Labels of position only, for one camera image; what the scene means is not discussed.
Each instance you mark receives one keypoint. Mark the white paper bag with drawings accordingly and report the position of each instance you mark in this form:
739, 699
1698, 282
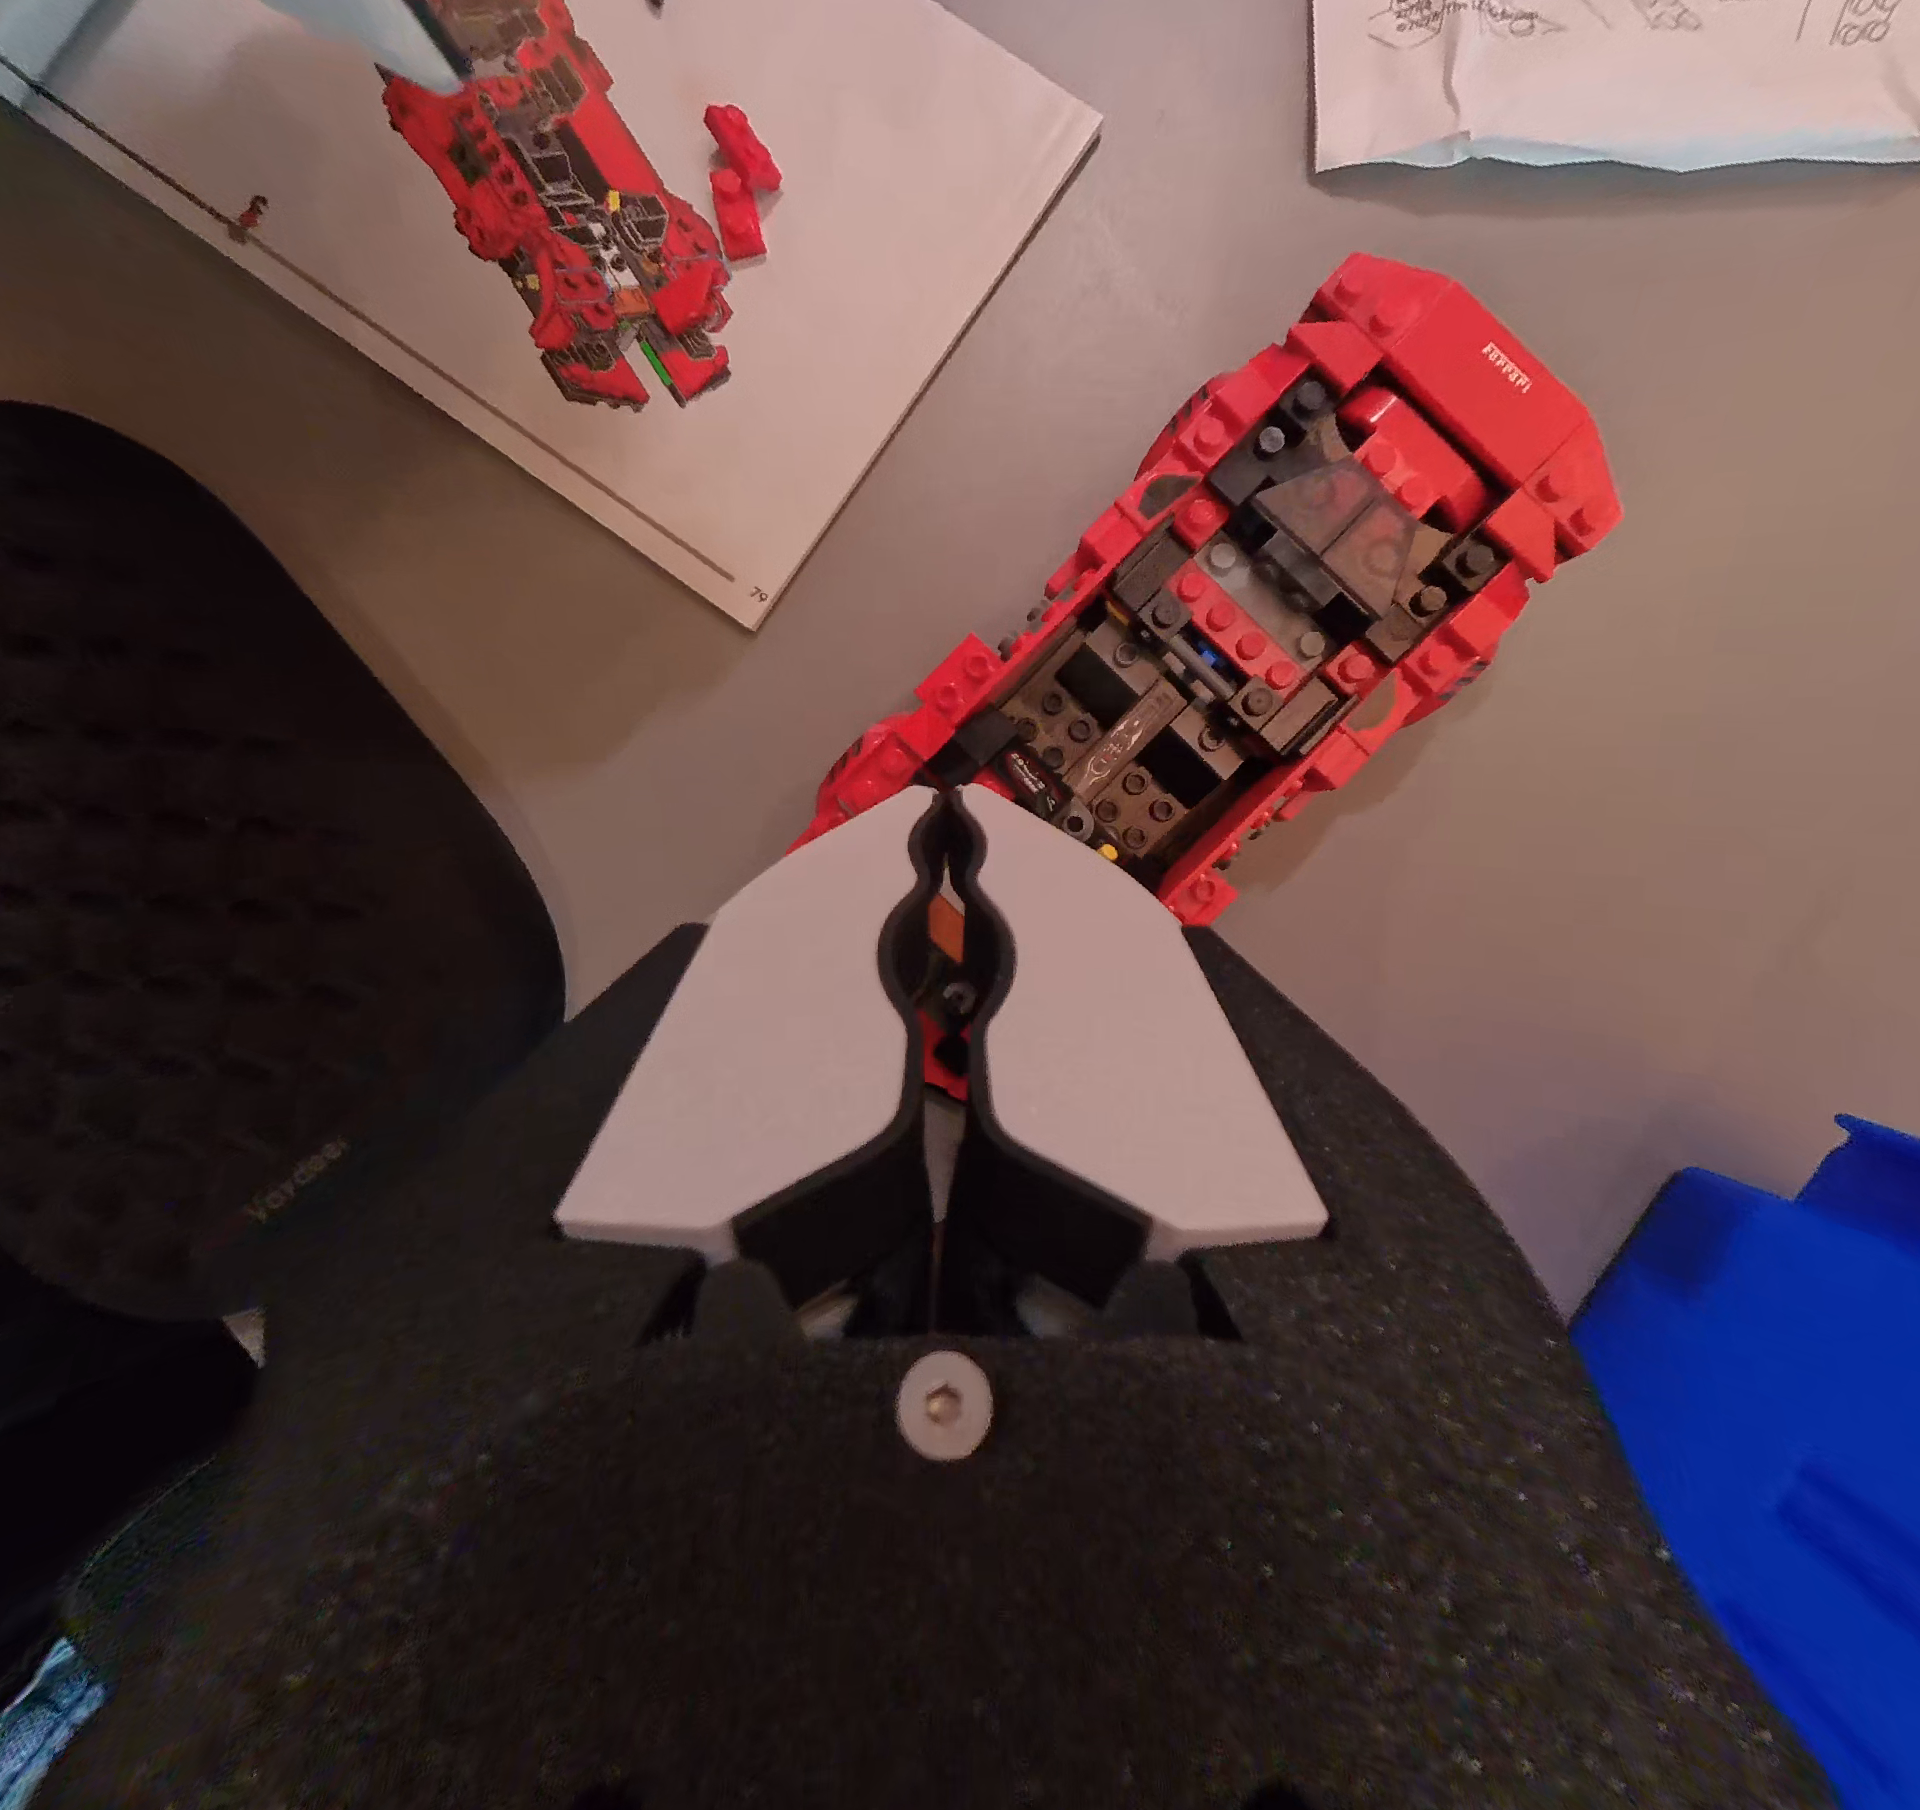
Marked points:
1574, 85

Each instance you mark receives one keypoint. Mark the white building instruction booklet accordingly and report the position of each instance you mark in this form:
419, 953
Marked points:
901, 191

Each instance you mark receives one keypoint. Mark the blue plastic bin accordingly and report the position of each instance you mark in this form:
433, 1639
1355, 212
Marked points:
1770, 1390

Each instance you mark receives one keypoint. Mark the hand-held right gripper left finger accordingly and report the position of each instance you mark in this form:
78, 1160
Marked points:
751, 1060

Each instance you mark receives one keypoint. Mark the red brick toy car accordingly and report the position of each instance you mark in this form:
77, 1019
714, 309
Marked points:
1441, 371

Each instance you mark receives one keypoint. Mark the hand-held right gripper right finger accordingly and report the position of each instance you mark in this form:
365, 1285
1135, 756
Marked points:
1140, 1060

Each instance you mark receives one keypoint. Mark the black mesh office chair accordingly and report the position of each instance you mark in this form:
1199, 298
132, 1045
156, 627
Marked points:
224, 791

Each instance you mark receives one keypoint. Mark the light blue patterned cloth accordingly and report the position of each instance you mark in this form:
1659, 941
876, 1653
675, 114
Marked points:
38, 1704

